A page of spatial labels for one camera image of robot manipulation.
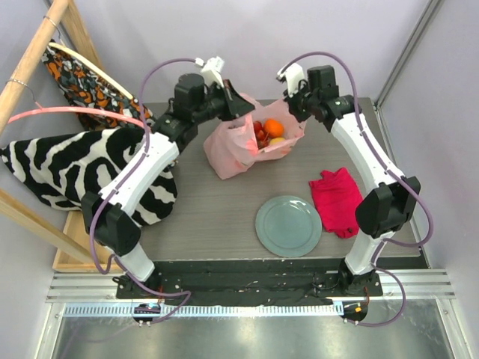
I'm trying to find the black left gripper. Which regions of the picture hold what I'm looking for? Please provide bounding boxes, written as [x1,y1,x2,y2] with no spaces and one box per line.
[194,81,256,126]

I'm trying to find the fake orange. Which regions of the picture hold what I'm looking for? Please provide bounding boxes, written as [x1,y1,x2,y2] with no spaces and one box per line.
[263,118,284,138]

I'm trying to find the pink plastic bag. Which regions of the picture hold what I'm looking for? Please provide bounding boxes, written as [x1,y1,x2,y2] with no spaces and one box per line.
[204,93,306,180]

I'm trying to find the fake yellow pear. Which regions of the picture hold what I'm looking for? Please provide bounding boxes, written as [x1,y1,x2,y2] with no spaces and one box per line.
[269,137,286,146]

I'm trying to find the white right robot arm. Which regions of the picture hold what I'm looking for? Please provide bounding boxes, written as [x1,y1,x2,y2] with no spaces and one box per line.
[277,63,421,295]

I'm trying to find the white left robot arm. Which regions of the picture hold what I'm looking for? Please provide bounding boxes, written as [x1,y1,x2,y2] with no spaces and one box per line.
[82,73,255,298]

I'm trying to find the red folded cloth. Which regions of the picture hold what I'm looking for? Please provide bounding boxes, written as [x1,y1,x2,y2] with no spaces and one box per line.
[308,168,363,239]

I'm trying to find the pink clothes hanger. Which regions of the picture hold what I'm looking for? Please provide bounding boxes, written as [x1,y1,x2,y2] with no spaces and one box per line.
[7,106,146,128]

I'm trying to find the light green plate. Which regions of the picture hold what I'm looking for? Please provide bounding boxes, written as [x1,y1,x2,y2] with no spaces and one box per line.
[255,195,323,258]

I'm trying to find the orange camouflage pattern cloth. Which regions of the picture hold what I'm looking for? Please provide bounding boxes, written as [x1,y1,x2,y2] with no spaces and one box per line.
[41,40,156,126]

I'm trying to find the white clothes hanger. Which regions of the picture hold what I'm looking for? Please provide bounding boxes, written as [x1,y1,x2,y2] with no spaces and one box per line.
[47,41,136,102]

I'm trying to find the zebra pattern cloth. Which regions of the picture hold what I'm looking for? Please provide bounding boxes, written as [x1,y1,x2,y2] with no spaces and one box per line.
[0,126,178,228]

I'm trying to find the wooden clothes rack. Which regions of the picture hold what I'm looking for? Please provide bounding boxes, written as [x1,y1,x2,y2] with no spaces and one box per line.
[1,0,104,273]

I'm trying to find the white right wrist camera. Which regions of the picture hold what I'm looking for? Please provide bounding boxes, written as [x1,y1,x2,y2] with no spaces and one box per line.
[276,63,305,97]

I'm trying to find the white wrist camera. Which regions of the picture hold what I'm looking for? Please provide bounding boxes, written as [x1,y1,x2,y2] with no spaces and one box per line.
[276,63,305,97]
[195,56,225,88]

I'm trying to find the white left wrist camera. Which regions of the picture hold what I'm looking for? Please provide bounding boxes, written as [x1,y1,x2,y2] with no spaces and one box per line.
[195,56,225,88]

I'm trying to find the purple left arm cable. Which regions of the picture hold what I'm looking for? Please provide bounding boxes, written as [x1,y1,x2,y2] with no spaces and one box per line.
[88,57,199,325]

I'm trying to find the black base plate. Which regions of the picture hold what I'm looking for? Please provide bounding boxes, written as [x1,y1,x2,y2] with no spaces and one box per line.
[115,260,385,307]

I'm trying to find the aluminium frame rail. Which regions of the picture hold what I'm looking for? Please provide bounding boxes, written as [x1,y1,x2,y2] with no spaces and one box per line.
[46,269,455,319]

